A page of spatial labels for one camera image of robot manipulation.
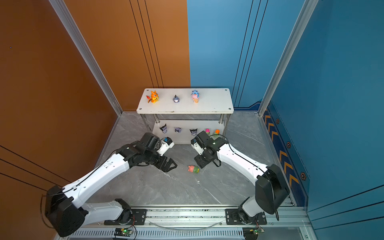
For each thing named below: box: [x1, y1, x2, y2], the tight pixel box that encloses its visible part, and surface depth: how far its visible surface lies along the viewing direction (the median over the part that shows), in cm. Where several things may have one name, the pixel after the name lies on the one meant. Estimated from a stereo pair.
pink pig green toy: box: [188, 165, 200, 174], surface depth 88 cm
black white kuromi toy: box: [159, 123, 168, 134], surface depth 98 cm
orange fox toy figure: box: [146, 90, 160, 104], surface depth 76 cm
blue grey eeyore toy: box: [173, 94, 180, 103], surface depth 77 cm
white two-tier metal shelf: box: [136, 88, 234, 145], surface depth 81 cm
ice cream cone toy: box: [190, 89, 201, 104], surface depth 75 cm
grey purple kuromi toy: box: [189, 128, 198, 137], surface depth 96 cm
